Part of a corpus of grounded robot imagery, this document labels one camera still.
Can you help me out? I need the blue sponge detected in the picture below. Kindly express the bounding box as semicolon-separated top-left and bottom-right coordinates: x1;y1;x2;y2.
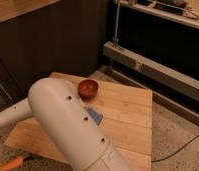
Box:
85;107;103;125

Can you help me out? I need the black floor cable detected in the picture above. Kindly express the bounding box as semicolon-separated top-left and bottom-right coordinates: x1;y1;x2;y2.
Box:
150;129;199;164

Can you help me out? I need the grey metal shelf frame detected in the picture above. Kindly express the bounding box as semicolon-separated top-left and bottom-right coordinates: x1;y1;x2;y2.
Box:
103;0;199;126

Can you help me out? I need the orange pepper with dark stem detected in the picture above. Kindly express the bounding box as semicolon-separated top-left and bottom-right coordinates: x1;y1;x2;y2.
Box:
0;156;31;171

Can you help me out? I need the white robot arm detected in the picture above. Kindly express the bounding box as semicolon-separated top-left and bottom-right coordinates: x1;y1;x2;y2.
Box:
0;78;132;171

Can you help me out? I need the red bowl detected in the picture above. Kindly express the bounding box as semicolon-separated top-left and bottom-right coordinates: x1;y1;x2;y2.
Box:
77;79;99;99

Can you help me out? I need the dark wood cabinet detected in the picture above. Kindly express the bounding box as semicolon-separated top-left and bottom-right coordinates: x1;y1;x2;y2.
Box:
0;0;109;102

